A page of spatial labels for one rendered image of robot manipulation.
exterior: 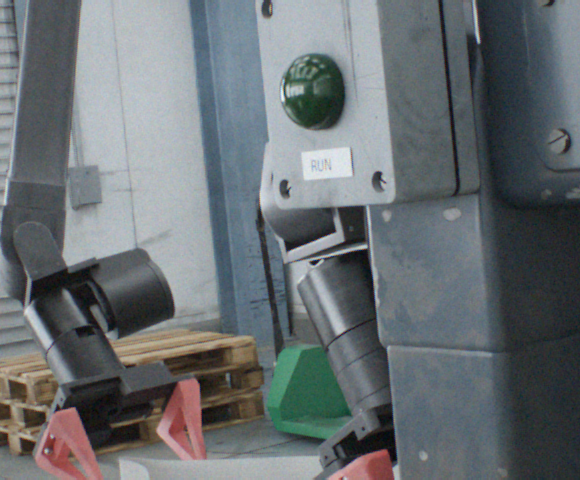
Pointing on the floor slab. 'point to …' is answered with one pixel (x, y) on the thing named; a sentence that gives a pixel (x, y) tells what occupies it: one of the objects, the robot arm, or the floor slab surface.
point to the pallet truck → (300, 375)
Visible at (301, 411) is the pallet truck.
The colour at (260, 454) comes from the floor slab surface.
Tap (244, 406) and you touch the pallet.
